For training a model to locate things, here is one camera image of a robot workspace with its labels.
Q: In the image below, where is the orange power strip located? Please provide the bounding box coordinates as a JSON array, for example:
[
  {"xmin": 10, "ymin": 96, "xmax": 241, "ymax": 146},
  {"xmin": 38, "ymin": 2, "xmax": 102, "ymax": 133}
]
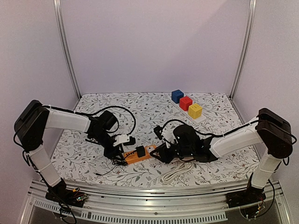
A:
[{"xmin": 123, "ymin": 145, "xmax": 156, "ymax": 165}]

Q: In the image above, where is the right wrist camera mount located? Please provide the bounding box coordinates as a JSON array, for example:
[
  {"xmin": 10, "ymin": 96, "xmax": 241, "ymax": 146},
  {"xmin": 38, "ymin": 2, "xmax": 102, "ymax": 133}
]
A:
[{"xmin": 154, "ymin": 126, "xmax": 175, "ymax": 148}]

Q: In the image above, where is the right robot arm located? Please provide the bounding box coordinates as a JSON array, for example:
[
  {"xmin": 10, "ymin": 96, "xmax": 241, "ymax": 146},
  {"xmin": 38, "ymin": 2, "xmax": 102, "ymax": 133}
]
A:
[{"xmin": 150, "ymin": 108, "xmax": 297, "ymax": 203}]

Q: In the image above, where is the blue cube socket adapter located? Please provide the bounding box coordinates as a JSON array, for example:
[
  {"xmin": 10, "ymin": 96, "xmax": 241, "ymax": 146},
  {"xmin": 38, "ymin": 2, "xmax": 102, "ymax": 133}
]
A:
[{"xmin": 171, "ymin": 90, "xmax": 184, "ymax": 104}]

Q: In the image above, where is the floral table mat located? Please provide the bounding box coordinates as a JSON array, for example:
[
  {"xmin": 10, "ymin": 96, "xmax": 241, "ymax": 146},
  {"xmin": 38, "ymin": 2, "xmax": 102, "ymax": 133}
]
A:
[{"xmin": 46, "ymin": 93, "xmax": 260, "ymax": 188}]

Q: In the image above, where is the red cube socket adapter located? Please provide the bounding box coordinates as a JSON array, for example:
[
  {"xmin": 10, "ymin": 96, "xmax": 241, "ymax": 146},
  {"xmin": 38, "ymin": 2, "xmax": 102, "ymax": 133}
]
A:
[{"xmin": 179, "ymin": 96, "xmax": 193, "ymax": 111}]

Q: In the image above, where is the front aluminium rail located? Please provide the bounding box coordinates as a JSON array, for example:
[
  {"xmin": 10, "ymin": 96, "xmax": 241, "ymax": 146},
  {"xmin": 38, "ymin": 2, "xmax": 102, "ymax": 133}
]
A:
[{"xmin": 21, "ymin": 179, "xmax": 292, "ymax": 224}]

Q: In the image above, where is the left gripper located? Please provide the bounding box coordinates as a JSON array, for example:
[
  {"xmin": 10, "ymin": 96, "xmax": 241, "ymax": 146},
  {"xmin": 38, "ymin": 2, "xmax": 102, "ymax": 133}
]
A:
[{"xmin": 92, "ymin": 131, "xmax": 124, "ymax": 161}]

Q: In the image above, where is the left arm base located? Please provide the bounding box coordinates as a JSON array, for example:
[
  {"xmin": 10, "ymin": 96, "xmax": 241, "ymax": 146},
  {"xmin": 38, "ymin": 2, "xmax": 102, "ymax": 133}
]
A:
[{"xmin": 45, "ymin": 179, "xmax": 88, "ymax": 208}]

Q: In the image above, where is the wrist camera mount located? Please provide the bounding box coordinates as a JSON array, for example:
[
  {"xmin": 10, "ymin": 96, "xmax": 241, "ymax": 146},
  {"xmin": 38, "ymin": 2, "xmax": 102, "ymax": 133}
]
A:
[
  {"xmin": 113, "ymin": 134, "xmax": 136, "ymax": 147},
  {"xmin": 154, "ymin": 126, "xmax": 175, "ymax": 148}
]

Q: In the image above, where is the left aluminium frame post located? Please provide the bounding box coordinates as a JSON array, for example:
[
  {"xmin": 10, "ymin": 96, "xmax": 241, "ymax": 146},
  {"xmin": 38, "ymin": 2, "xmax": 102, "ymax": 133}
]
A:
[{"xmin": 53, "ymin": 0, "xmax": 82, "ymax": 99}]

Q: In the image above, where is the yellow cube socket adapter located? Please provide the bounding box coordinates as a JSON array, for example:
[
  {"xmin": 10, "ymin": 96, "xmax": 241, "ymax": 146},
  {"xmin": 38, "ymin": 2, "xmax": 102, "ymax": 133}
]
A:
[{"xmin": 188, "ymin": 103, "xmax": 203, "ymax": 119}]

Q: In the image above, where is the aluminium frame post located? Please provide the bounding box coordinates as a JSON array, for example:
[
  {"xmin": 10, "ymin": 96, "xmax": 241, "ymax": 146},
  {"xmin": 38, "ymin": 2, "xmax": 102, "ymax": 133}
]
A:
[
  {"xmin": 228, "ymin": 0, "xmax": 257, "ymax": 98},
  {"xmin": 53, "ymin": 0, "xmax": 82, "ymax": 99}
]

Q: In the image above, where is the right aluminium frame post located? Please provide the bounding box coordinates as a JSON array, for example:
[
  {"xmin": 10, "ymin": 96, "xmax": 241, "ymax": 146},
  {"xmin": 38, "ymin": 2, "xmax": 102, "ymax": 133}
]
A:
[{"xmin": 228, "ymin": 0, "xmax": 257, "ymax": 98}]

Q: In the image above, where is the black power adapter with cable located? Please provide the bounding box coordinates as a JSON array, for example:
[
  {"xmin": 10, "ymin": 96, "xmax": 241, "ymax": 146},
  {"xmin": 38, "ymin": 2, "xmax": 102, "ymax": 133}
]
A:
[{"xmin": 94, "ymin": 146, "xmax": 146, "ymax": 176}]

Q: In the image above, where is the white multicolour power strip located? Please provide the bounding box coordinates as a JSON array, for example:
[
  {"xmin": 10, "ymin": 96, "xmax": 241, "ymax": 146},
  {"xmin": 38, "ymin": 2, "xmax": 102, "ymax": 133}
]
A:
[{"xmin": 167, "ymin": 95, "xmax": 206, "ymax": 125}]

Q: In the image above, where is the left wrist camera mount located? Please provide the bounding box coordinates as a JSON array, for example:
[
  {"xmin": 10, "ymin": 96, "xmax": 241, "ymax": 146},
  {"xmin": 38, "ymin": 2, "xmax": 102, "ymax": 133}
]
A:
[{"xmin": 113, "ymin": 134, "xmax": 136, "ymax": 147}]

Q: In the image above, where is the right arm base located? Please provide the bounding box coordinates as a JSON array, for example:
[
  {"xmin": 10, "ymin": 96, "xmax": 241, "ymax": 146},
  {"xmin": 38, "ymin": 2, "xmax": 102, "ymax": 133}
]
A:
[{"xmin": 226, "ymin": 179, "xmax": 266, "ymax": 219}]

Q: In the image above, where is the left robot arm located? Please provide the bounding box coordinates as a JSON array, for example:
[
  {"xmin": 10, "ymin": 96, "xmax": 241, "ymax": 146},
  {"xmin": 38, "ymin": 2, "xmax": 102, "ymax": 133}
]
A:
[{"xmin": 13, "ymin": 100, "xmax": 136, "ymax": 203}]

